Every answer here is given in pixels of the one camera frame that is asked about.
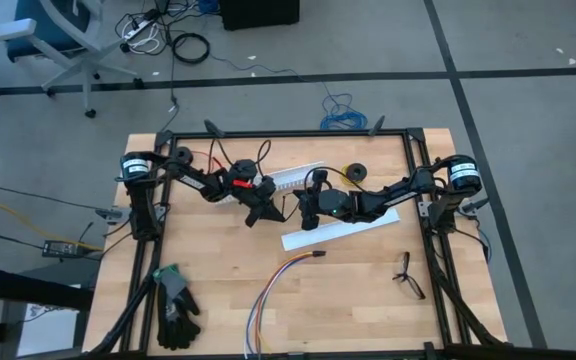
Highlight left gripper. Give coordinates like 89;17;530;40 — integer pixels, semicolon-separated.
237;178;288;229

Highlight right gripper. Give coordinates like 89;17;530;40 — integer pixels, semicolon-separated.
293;169;343;233

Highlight white raceway cover strip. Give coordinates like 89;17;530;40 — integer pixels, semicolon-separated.
280;207;401;252

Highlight black eyeglasses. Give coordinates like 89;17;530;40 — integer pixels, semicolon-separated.
391;251;427;301

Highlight black glove green cuff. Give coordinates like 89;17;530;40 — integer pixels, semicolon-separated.
152;263;202;321

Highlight black work glove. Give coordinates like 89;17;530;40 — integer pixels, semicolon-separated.
155;299;203;351

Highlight grey metal clamp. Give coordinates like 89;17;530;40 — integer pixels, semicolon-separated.
95;207;130;225

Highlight black box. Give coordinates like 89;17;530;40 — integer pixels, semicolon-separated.
219;0;301;31

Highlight black power adapter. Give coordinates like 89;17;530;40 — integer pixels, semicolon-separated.
41;239;83;259

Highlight white power strip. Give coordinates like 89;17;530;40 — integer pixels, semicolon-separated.
121;12;162;42

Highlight white office chair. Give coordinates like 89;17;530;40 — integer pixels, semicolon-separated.
0;0;145;120

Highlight dark desk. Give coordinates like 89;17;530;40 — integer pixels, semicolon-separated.
0;264;94;360

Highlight yellow wire spool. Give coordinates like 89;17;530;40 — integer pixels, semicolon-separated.
340;162;369;184

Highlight black aluminium table frame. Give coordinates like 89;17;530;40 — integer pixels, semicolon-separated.
82;127;514;360

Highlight blue coiled cable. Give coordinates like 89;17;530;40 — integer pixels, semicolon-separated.
319;82;369;131

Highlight red wire spool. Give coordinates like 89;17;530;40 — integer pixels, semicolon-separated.
173;146;224;174

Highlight black coiled cable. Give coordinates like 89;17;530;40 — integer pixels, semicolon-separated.
171;32;212;65

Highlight yellow floor cable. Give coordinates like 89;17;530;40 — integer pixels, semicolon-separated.
0;199;104;251

